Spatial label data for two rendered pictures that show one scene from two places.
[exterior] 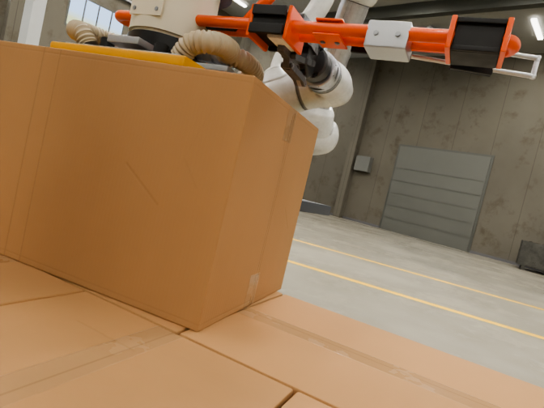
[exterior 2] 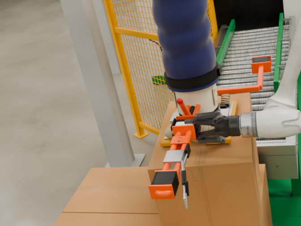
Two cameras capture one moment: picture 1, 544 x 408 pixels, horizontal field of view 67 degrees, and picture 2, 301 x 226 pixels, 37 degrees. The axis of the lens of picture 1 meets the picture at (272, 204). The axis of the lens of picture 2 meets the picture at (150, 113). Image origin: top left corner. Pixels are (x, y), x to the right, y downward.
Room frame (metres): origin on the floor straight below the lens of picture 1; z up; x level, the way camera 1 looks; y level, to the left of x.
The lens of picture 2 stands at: (0.59, -1.40, 1.86)
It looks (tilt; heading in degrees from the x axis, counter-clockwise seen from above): 25 degrees down; 86
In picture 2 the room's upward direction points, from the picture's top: 13 degrees counter-clockwise
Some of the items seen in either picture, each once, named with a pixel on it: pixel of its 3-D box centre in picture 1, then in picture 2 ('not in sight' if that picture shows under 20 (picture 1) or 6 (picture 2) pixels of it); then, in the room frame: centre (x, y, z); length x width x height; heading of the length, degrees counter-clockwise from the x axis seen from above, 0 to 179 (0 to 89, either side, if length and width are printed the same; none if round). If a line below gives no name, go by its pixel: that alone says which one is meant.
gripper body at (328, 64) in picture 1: (310, 60); (227, 126); (0.94, -0.01, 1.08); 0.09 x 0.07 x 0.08; 156
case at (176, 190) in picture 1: (147, 176); (211, 165); (0.91, 0.28, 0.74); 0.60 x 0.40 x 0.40; 70
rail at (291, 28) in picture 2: not in sight; (292, 72); (1.88, 1.53, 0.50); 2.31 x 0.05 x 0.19; 64
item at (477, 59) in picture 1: (477, 42); (164, 184); (0.65, -0.25, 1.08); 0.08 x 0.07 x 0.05; 66
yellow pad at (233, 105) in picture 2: not in sight; (222, 118); (0.99, 0.26, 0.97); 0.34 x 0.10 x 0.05; 66
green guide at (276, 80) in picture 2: not in sight; (284, 44); (1.98, 1.88, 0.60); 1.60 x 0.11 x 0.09; 64
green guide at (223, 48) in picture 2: not in sight; (218, 52); (1.49, 2.11, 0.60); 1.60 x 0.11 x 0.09; 64
